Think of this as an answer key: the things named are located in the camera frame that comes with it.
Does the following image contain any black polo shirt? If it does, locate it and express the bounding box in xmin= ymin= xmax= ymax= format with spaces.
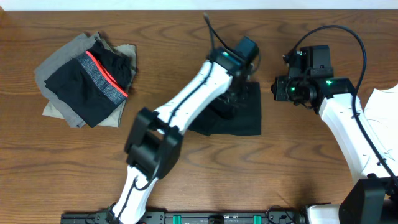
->
xmin=188 ymin=82 xmax=262 ymax=136

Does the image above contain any grey folded garment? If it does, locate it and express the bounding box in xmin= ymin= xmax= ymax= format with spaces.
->
xmin=34 ymin=32 xmax=101 ymax=128

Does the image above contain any beige folded garment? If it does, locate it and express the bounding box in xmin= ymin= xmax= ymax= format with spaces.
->
xmin=42 ymin=44 xmax=136 ymax=128

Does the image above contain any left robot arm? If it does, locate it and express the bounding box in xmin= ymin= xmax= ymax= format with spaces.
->
xmin=106 ymin=47 xmax=259 ymax=223

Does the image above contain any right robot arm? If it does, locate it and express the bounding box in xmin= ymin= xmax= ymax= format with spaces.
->
xmin=272 ymin=48 xmax=397 ymax=223

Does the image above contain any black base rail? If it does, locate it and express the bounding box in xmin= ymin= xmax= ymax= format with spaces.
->
xmin=60 ymin=210 xmax=306 ymax=224

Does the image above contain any white garment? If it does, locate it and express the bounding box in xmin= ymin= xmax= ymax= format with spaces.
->
xmin=364 ymin=85 xmax=397 ymax=174

